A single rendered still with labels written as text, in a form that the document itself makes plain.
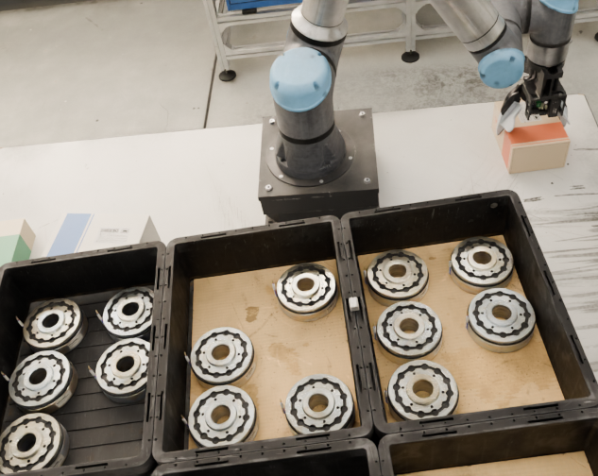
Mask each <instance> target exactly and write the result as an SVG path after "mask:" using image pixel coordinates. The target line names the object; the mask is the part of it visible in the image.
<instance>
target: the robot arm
mask: <svg viewBox="0 0 598 476"><path fill-rule="evenodd" d="M428 1H429V2H430V4H431V5H432V6H433V7H434V9H435V10H436V11H437V13H438V14H439V15H440V16H441V18H442V19H443V20H444V21H445V23H446V24H447V25H448V26H449V28H450V29H451V30H452V31H453V33H454V34H455V35H456V37H457V38H458V39H459V40H460V42H461V43H463V44H464V46H465V47H466V48H467V49H468V50H469V52H470V53H471V55H472V56H473V57H474V58H475V60H476V61H477V62H478V72H479V74H480V78H481V80H482V81H483V82H484V83H485V84H486V85H487V86H488V87H490V88H494V89H503V88H507V87H509V86H512V85H514V84H515V83H517V82H518V81H519V80H520V79H521V76H522V74H523V73H526V74H529V76H524V77H523V79H522V80H521V81H520V82H519V84H517V86H516V87H515V88H514V89H513V90H512V91H510V92H509V93H508V95H507V96H506V98H505V99H504V102H503V105H502V108H501V112H500V115H499V118H498V122H497V127H496V134H497V135H499V134H500V133H501V132H502V131H503V130H504V129H505V130H506V131H507V132H511V131H512V130H513V128H514V126H515V119H516V117H517V115H518V114H519V113H520V111H521V107H522V104H521V103H520V101H521V99H522V100H523V101H525V104H526V107H525V113H524V114H525V116H526V118H527V121H529V118H530V115H533V116H534V115H536V114H539V116H541V115H546V114H547V116H548V118H550V117H557V116H558V118H559V120H560V121H561V123H562V125H563V127H565V126H566V124H567V123H568V124H570V122H569V119H568V107H567V105H566V99H567V95H566V91H565V89H564V88H563V86H562V85H561V83H560V81H559V79H560V78H562V77H563V73H564V72H563V70H562V68H563V66H564V64H565V60H566V58H567V55H568V51H569V46H570V43H572V39H571V37H572V30H573V25H574V20H575V16H576V12H577V11H578V2H579V0H428ZM348 2H349V0H303V2H302V5H300V6H298V7H297V8H295V9H294V11H293V13H292V17H291V21H290V25H289V28H288V31H287V35H286V42H285V46H284V49H283V53H282V56H278V57H277V58H276V60H275V61H274V63H273V64H272V66H271V69H270V79H269V86H270V91H271V94H272V96H273V101H274V107H275V112H276V117H277V122H278V127H279V134H278V138H277V142H276V145H275V157H276V162H277V165H278V166H279V168H280V169H281V170H282V171H283V172H284V173H285V174H286V175H288V176H290V177H293V178H296V179H318V178H322V177H325V176H327V175H329V174H331V173H332V172H333V171H335V170H336V169H337V168H338V167H339V166H340V165H341V164H342V162H343V161H344V160H345V157H346V146H345V141H344V138H343V136H342V135H341V133H340V131H339V129H338V127H337V126H336V124H335V122H334V112H333V88H334V83H335V78H336V72H337V67H338V62H339V58H340V55H341V51H342V48H343V45H344V41H345V39H346V36H347V33H348V29H349V25H348V22H347V20H346V18H345V17H344V16H345V12H346V9H347V6H348ZM527 33H530V35H529V40H528V46H527V52H526V54H527V56H525V55H524V54H523V48H522V37H521V34H527ZM527 110H528V111H527Z"/></svg>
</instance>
